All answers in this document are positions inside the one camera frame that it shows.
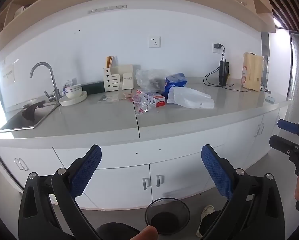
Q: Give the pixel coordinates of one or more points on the dark brown cloth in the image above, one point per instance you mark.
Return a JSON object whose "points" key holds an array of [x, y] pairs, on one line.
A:
{"points": [[29, 111]]}

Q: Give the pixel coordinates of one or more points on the silver wall rail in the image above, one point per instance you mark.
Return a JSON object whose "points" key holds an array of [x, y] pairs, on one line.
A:
{"points": [[107, 8]]}

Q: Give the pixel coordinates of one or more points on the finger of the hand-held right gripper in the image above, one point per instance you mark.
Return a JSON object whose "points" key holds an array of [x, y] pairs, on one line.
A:
{"points": [[287, 126], [282, 143]]}

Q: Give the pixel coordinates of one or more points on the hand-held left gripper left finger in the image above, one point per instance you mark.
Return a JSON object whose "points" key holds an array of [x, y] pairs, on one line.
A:
{"points": [[87, 172]]}

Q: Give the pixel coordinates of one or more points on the person's right leg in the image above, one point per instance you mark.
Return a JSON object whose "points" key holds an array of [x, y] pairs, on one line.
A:
{"points": [[212, 222]]}

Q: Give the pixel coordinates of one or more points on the black charger plug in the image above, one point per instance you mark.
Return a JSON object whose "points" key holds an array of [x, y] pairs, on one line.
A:
{"points": [[218, 46]]}

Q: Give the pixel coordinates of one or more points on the blue tissue pack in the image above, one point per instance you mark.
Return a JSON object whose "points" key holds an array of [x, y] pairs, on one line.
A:
{"points": [[176, 81]]}

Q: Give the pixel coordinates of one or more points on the white wall socket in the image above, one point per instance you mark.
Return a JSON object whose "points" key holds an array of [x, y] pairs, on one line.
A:
{"points": [[154, 42], [215, 51]]}

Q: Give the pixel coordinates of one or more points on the small clear bag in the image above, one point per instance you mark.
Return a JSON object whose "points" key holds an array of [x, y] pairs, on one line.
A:
{"points": [[68, 82]]}

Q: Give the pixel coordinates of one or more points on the clear plastic bag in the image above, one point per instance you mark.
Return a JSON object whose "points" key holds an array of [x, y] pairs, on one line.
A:
{"points": [[147, 76]]}

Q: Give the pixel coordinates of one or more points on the white plastic bag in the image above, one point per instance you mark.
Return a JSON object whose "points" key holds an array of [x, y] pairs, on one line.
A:
{"points": [[189, 97]]}

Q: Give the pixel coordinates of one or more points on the black mesh trash bin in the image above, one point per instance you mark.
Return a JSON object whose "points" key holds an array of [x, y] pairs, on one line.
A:
{"points": [[167, 220]]}

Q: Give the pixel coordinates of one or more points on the white paper notice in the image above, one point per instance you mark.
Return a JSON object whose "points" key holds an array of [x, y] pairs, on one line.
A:
{"points": [[8, 73]]}

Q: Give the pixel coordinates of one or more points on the clear wrapper with red dots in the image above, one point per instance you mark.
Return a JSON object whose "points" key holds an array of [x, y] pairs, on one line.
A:
{"points": [[142, 108]]}

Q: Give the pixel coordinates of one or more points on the ceiling light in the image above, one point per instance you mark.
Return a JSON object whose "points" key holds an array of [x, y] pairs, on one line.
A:
{"points": [[277, 22]]}

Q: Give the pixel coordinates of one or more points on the white round tray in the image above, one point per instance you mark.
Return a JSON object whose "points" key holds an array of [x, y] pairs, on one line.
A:
{"points": [[72, 101]]}

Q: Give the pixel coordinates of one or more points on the small grey case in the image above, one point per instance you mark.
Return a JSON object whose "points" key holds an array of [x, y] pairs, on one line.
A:
{"points": [[270, 99]]}

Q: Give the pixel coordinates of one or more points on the beige desktop organizer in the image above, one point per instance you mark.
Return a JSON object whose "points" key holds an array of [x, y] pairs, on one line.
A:
{"points": [[125, 78]]}

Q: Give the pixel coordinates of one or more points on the silver faucet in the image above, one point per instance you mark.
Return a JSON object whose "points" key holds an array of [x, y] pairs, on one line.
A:
{"points": [[55, 87]]}

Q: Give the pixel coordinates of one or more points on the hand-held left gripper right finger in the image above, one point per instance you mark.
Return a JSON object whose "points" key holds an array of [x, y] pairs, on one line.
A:
{"points": [[217, 172]]}

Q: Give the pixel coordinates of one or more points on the wooden chopsticks bundle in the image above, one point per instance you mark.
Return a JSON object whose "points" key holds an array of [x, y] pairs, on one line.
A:
{"points": [[110, 62]]}

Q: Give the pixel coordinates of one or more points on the beige paper bag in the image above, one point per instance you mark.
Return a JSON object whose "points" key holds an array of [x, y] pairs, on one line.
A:
{"points": [[252, 72]]}

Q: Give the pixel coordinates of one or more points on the beige snack packet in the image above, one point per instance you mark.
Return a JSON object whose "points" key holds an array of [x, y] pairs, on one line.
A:
{"points": [[131, 97]]}

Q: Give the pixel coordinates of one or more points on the red white toothpaste box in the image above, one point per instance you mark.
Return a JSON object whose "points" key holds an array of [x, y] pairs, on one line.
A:
{"points": [[153, 99]]}

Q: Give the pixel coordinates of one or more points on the person's left hand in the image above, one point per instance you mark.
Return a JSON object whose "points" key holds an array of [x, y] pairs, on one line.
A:
{"points": [[144, 233]]}

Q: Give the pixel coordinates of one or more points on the steel sink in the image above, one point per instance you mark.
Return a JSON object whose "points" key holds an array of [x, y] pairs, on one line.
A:
{"points": [[17, 122]]}

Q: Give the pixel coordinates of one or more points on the black cylindrical device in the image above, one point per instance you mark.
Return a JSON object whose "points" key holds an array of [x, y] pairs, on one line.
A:
{"points": [[224, 72]]}

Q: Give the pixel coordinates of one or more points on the white shoe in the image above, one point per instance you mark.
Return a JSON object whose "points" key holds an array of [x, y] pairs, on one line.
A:
{"points": [[205, 215]]}

